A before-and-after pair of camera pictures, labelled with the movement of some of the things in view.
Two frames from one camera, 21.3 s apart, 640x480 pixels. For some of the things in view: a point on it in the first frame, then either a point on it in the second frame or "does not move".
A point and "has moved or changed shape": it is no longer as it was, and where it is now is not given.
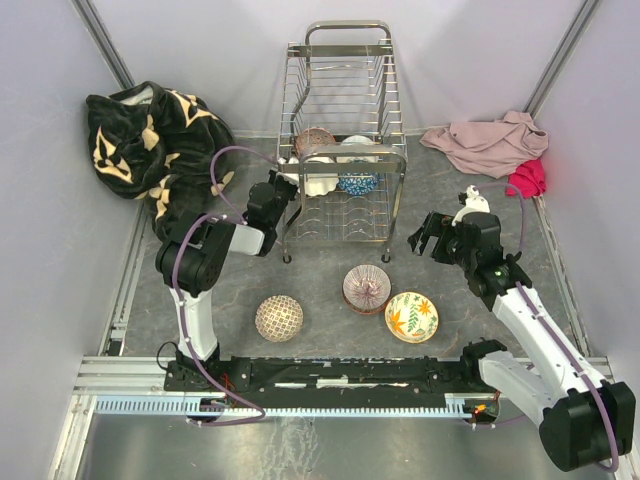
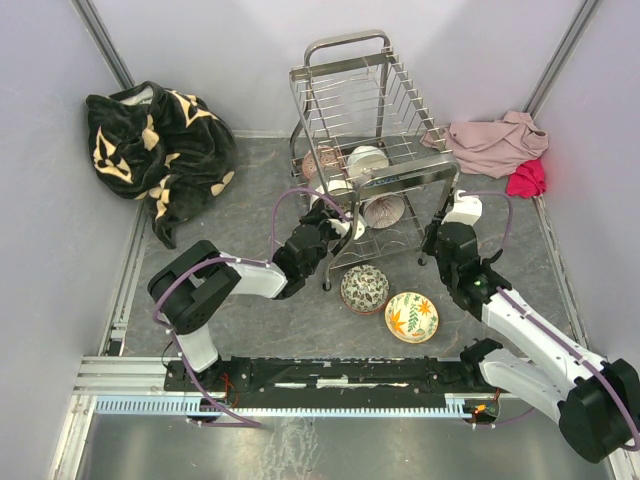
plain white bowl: (357, 140) → (365, 158)
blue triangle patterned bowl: (358, 183) → (384, 179)
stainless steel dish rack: (341, 133) has moved or changed shape
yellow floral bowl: (411, 317) does not move
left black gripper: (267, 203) → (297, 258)
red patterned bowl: (312, 137) → (327, 157)
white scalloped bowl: (320, 183) → (341, 189)
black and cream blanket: (158, 145) does not move
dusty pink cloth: (494, 149) does not move
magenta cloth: (530, 179) does not move
